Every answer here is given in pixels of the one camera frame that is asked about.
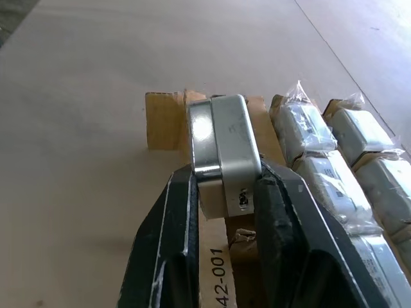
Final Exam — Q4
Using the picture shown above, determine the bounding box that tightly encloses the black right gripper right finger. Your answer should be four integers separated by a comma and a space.
252, 153, 399, 308

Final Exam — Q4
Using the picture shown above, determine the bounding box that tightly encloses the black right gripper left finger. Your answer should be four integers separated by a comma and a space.
118, 167, 200, 308

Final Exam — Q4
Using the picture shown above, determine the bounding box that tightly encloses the bare silver camera module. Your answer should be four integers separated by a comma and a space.
188, 94, 263, 223

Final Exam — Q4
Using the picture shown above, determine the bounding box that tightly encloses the cardboard divider tray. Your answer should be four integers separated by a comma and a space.
144, 90, 411, 308

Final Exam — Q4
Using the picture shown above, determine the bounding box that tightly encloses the silver camera in plastic bag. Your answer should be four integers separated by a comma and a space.
348, 234, 411, 308
353, 150, 411, 237
293, 150, 383, 238
322, 92, 406, 166
270, 80, 338, 167

